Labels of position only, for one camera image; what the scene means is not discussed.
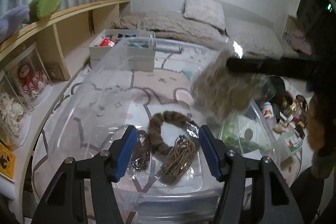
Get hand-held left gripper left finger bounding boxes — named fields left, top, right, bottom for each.
left=31, top=125, right=138, bottom=224

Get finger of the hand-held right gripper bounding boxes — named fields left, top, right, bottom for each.
left=226, top=56, right=313, bottom=81

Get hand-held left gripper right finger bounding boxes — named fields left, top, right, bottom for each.
left=199, top=124, right=306, bottom=224

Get dark beaded necklace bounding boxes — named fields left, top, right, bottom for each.
left=131, top=130, right=151, bottom=172

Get tan cord necklace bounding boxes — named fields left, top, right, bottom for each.
left=155, top=135, right=198, bottom=184

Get brown furry headband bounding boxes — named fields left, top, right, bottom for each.
left=147, top=111, right=198, bottom=156

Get fuzzy beige headband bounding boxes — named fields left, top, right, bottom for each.
left=190, top=47, right=260, bottom=120

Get clear plastic container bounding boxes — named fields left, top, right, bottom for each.
left=31, top=36, right=282, bottom=219

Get person's right forearm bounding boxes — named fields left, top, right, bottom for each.
left=311, top=145, right=336, bottom=179

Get person's right hand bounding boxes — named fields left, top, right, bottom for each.
left=306, top=94, right=336, bottom=152

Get pile of clothes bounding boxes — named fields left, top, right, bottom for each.
left=283, top=27, right=310, bottom=54

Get green wet wipes pack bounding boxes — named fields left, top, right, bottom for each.
left=220, top=119, right=273, bottom=154

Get fluffy beige pillow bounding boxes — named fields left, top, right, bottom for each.
left=183, top=0, right=226, bottom=30

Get white organizer box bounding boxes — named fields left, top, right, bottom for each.
left=89, top=29, right=156, bottom=72

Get pile of small hair accessories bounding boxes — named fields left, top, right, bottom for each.
left=98, top=33, right=153, bottom=47

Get yellow sticker card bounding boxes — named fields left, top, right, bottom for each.
left=0, top=141, right=16, bottom=182

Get display box with white doll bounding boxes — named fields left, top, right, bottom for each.
left=0, top=70, right=32, bottom=151

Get display box with red doll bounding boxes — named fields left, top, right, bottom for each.
left=4, top=43, right=51, bottom=109

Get beige blanket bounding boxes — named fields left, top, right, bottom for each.
left=112, top=13, right=229, bottom=39

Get wooden shelf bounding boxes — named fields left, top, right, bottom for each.
left=0, top=0, right=131, bottom=135

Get green plush toy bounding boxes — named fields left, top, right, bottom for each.
left=28, top=0, right=65, bottom=21

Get purple plush toy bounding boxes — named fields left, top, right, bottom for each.
left=0, top=4, right=33, bottom=42

